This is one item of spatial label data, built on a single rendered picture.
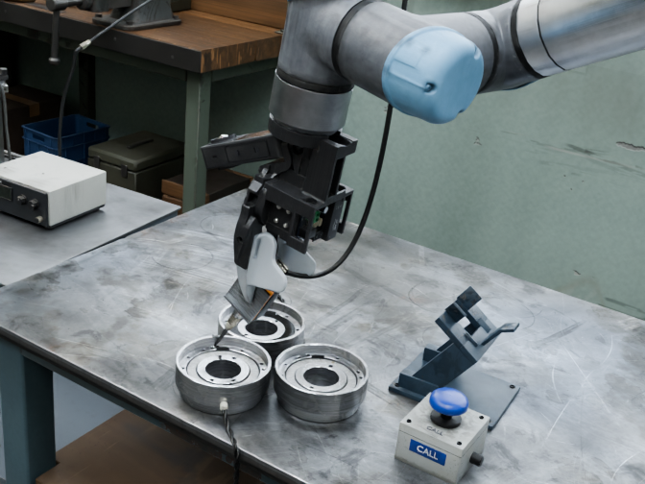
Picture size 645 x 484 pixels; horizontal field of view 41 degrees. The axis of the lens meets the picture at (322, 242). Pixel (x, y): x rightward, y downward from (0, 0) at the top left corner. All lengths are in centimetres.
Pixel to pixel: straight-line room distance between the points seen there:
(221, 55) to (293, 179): 158
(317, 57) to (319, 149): 9
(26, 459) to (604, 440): 74
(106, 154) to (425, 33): 225
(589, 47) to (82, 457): 89
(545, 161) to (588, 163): 12
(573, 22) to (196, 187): 187
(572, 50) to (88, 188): 113
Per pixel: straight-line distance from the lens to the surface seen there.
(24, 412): 121
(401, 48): 71
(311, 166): 83
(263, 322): 107
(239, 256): 89
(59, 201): 165
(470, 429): 90
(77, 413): 197
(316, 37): 77
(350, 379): 98
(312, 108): 80
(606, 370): 116
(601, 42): 76
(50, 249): 159
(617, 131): 245
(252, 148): 86
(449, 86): 71
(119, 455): 130
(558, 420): 104
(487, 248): 266
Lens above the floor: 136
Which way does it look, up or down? 24 degrees down
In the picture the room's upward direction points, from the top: 6 degrees clockwise
